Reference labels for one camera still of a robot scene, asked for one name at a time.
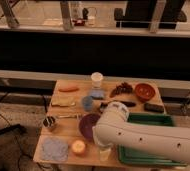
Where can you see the white paper cup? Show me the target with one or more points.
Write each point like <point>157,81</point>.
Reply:
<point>97,79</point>

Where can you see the small blue cup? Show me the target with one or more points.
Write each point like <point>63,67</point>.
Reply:
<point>87,103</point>

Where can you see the dark grape bunch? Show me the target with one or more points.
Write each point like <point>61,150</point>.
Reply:
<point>120,89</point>

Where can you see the orange carrot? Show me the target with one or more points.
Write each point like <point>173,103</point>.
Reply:
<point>68,89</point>

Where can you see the black rectangular block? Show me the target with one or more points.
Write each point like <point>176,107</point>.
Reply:
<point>153,108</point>

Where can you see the light blue towel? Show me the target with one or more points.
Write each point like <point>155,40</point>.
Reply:
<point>53,149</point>

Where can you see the black handled brush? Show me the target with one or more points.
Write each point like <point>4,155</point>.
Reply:
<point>129,104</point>

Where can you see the blue cloth piece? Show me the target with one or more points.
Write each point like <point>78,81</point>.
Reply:
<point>97,93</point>

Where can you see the striped small cup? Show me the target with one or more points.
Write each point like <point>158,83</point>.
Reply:
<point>49,123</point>

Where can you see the red bowl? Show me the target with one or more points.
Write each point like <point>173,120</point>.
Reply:
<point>144,92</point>

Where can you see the metal spoon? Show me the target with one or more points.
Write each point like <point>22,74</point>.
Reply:
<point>69,116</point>

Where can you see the yellow round fruit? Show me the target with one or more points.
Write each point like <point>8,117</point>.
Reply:
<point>78,147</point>

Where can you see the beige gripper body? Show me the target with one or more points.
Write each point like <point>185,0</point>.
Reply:
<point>104,154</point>

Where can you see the green plastic tray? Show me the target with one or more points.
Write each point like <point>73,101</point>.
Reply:
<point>130,156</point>

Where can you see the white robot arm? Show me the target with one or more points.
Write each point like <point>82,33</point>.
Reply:
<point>113,129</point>

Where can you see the wooden table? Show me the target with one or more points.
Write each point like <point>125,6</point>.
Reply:
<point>67,129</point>

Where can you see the purple bowl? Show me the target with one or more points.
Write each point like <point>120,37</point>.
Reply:
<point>86,124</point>

